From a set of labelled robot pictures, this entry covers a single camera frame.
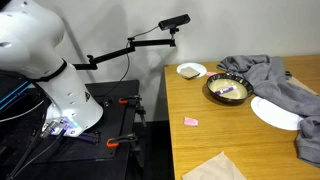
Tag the purple capped white marker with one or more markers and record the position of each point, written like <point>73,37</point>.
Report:
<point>226,90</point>

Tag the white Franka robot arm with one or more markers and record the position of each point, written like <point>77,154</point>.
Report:
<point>33,33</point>

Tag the dark rimmed beige bowl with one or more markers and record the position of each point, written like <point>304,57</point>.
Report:
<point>230,81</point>

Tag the folded brown napkin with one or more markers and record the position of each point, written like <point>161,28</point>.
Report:
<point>190,72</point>

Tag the pink small block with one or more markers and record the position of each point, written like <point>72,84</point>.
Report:
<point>190,121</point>

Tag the small white plate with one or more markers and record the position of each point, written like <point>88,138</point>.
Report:
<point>197,66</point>

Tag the pink sweetener packet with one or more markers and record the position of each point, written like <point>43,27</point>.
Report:
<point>211,73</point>

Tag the black robot stand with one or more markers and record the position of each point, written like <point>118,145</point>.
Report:
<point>110,120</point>

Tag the large tan paper napkin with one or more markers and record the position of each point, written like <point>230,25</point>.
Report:
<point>213,170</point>

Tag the large white plate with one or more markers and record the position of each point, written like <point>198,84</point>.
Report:
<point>273,115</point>

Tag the gray hoodie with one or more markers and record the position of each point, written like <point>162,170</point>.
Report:
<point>276,83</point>

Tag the tan paper sheet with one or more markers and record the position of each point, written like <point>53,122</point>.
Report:
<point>301,85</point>

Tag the black box with blue stripes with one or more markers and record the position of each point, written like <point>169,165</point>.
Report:
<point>13,90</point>

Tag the black articulated camera mount arm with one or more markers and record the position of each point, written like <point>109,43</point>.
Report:
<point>110,56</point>

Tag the black stereo camera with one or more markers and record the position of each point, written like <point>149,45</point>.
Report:
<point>173,22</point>

